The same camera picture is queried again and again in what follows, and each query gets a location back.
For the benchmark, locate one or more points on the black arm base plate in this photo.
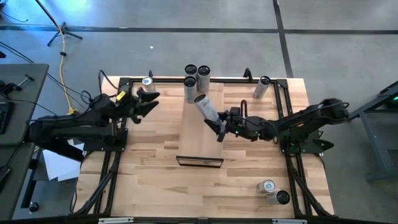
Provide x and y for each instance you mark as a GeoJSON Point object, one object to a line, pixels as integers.
{"type": "Point", "coordinates": [286, 146]}
{"type": "Point", "coordinates": [93, 146]}

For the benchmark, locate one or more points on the black desk clamp tool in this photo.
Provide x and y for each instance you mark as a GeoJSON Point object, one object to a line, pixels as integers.
{"type": "Point", "coordinates": [7, 87]}

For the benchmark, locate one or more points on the grey desk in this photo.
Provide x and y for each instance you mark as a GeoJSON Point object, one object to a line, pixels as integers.
{"type": "Point", "coordinates": [40, 81]}
{"type": "Point", "coordinates": [15, 174]}

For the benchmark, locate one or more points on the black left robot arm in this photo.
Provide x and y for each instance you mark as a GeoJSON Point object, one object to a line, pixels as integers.
{"type": "Point", "coordinates": [71, 130]}

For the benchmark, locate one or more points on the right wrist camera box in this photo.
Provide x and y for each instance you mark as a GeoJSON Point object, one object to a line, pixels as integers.
{"type": "Point", "coordinates": [234, 112]}

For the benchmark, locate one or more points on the dark metal table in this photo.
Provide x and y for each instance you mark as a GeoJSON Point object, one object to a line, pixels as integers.
{"type": "Point", "coordinates": [373, 140]}

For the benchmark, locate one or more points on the black keyboard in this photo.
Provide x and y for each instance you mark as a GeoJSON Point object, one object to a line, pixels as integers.
{"type": "Point", "coordinates": [4, 118]}

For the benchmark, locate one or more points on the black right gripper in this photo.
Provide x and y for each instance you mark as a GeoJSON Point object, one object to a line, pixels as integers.
{"type": "Point", "coordinates": [245, 129]}

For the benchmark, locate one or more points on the black tripod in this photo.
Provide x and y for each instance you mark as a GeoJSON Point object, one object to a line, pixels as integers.
{"type": "Point", "coordinates": [63, 28]}

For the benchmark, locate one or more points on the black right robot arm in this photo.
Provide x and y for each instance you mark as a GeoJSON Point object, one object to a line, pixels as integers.
{"type": "Point", "coordinates": [304, 119]}

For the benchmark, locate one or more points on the black table clamp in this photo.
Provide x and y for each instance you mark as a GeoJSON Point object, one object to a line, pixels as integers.
{"type": "Point", "coordinates": [150, 74]}
{"type": "Point", "coordinates": [247, 74]}

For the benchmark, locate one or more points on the wooden shelf black metal frame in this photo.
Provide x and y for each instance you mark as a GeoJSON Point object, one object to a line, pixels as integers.
{"type": "Point", "coordinates": [199, 140]}

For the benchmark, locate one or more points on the black caster wheel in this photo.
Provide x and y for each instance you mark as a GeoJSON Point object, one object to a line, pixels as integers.
{"type": "Point", "coordinates": [33, 207]}

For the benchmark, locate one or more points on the white beverage can black lid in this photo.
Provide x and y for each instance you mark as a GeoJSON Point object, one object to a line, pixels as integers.
{"type": "Point", "coordinates": [281, 197]}
{"type": "Point", "coordinates": [204, 82]}
{"type": "Point", "coordinates": [261, 90]}
{"type": "Point", "coordinates": [190, 69]}
{"type": "Point", "coordinates": [190, 95]}
{"type": "Point", "coordinates": [209, 110]}

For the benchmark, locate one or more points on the silver bracket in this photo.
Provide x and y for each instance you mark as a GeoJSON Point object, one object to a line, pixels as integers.
{"type": "Point", "coordinates": [115, 220]}
{"type": "Point", "coordinates": [289, 221]}

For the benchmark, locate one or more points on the black diagonal beam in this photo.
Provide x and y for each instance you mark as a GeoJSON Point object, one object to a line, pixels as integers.
{"type": "Point", "coordinates": [62, 152]}

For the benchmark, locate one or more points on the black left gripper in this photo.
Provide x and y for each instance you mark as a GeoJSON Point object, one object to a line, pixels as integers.
{"type": "Point", "coordinates": [126, 107]}

